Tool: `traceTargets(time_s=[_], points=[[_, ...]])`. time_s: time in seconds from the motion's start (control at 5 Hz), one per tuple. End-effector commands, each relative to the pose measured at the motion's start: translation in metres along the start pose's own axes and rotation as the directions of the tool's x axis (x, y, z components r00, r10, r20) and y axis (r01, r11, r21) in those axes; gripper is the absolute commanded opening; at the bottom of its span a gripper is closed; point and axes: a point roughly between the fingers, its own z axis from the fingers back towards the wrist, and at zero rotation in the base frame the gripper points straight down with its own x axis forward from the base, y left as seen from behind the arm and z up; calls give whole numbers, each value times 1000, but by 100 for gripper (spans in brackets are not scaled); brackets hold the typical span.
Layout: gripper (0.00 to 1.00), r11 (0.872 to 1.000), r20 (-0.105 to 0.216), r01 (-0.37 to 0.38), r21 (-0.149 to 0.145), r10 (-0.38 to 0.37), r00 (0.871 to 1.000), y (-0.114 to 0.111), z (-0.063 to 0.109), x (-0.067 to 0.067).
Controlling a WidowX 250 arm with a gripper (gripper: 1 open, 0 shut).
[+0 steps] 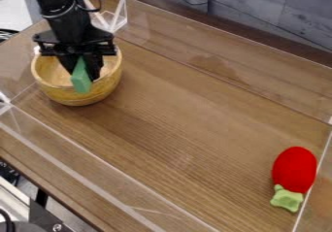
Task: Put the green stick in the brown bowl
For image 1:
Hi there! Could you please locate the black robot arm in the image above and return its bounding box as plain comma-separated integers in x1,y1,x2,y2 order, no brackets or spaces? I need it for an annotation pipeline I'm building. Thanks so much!
32,0,117,81

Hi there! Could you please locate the red plush strawberry toy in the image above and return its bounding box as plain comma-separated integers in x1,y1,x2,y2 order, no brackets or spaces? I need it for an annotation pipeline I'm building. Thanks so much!
269,147,317,213

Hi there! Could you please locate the light brown wooden bowl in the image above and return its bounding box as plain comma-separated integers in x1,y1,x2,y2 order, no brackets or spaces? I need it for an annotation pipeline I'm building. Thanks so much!
29,50,121,106

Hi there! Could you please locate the clear acrylic tray enclosure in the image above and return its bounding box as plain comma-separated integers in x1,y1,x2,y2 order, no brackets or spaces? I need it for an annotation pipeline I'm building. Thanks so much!
0,1,332,232

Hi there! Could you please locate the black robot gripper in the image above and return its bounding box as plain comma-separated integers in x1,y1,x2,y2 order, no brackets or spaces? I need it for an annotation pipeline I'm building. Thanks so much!
32,14,117,81

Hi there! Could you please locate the black cable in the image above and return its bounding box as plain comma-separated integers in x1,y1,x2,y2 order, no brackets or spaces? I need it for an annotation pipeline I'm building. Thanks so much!
0,208,14,232

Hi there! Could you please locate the green rectangular stick block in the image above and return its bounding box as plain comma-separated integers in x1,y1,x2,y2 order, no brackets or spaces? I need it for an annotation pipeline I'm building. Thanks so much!
70,58,92,93

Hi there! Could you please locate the black metal table bracket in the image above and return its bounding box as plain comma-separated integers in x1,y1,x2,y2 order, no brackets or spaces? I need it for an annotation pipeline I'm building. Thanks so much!
28,201,74,232

